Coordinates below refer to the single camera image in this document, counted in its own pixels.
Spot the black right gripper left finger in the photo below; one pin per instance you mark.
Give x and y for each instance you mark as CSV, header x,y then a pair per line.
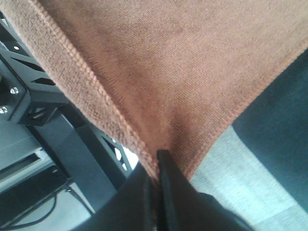
x,y
130,209

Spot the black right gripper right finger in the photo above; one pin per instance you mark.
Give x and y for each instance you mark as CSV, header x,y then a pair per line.
x,y
186,209

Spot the brown towel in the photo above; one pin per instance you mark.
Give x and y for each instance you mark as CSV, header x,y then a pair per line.
x,y
162,74

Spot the black metal frame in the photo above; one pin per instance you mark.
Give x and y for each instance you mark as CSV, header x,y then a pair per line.
x,y
86,155

